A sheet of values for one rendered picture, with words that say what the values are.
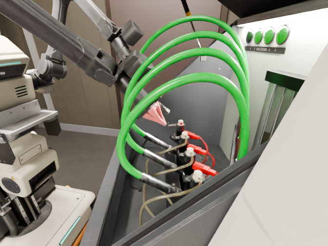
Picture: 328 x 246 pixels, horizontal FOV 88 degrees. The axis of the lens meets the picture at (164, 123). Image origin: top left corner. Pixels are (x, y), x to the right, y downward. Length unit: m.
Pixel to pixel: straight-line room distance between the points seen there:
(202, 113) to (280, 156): 0.74
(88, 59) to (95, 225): 0.42
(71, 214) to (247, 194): 1.36
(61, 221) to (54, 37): 1.21
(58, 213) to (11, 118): 0.79
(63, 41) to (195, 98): 0.59
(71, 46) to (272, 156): 0.47
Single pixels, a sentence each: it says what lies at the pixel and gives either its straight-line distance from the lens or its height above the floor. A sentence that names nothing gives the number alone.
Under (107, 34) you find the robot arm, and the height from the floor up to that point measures 1.39.
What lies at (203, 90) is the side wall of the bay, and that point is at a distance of 0.86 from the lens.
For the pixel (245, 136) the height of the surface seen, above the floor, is 1.22.
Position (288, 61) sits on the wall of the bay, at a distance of 0.59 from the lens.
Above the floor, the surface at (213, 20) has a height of 1.41.
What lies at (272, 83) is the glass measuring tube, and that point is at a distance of 0.56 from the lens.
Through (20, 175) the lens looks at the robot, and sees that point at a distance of 1.07.
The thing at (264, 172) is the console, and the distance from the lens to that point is 0.20.
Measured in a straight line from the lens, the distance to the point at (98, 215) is 0.54.
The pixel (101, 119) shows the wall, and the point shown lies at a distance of 2.82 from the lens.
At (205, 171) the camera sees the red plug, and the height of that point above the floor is 1.09.
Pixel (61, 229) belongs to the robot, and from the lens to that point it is 1.44.
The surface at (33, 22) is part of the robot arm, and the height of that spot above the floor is 1.40.
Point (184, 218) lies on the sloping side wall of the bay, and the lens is 0.26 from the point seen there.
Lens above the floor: 1.36
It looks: 26 degrees down
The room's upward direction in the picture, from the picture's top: straight up
